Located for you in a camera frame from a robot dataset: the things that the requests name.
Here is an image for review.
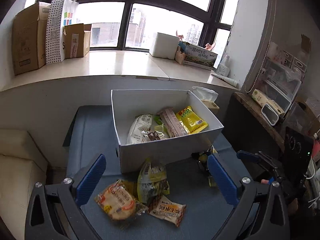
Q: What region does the cream leather sofa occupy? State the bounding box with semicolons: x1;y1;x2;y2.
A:
1;129;48;239

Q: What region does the large brown cardboard box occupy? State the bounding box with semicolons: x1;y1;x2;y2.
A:
12;2;51;76

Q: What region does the beige tissue pack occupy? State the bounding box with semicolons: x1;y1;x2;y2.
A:
192;87;220;114

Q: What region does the cream patterned pouch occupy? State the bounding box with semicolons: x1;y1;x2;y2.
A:
251;89;284;115

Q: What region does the small brown jerky packet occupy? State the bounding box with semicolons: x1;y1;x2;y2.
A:
147;131;160;141

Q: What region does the white plastic bottle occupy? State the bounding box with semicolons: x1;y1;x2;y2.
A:
216;55;230;77

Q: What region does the round rice cracker snack pack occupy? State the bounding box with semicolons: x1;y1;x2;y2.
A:
94;179;148;222

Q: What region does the white tube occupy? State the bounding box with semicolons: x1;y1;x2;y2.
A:
212;73;238;87

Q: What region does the printed landscape carton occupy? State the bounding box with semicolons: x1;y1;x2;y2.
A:
178;41;217;70

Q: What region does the clear plastic drawer organizer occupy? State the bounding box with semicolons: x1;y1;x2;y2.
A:
257;57;306;112

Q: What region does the orange-beige rice cracker pack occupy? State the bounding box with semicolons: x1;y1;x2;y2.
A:
149;195;187;227

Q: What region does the small woven basket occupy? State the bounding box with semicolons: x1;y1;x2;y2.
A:
174;46;185;65

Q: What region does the black yellow chip bag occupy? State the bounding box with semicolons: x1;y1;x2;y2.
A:
191;145;217;187

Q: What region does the wooden side shelf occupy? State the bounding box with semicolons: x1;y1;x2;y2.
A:
233;92;285;152

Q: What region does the yellow snack packet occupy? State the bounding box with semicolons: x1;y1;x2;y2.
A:
175;106;208;134

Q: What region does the white rectangular mirror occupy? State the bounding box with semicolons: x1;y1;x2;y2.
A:
261;103;279;126

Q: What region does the white dotted paper bag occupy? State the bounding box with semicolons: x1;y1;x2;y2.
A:
46;0;79;64

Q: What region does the green snack packet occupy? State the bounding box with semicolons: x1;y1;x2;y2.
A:
151;115;170;139

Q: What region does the white long snack bag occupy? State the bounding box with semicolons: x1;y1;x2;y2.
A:
126;114;153;145

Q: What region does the yellow-green chip bag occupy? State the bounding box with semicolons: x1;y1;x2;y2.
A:
137;158;170;204

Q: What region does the pink striped snack packet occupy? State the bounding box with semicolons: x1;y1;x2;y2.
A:
158;107;188;138

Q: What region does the white open storage box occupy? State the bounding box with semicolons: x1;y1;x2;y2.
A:
111;89;223;173

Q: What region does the white foam box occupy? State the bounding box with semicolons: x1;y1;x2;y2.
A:
149;33;180;60

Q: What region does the small open cardboard box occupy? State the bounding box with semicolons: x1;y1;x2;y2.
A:
63;23;92;59

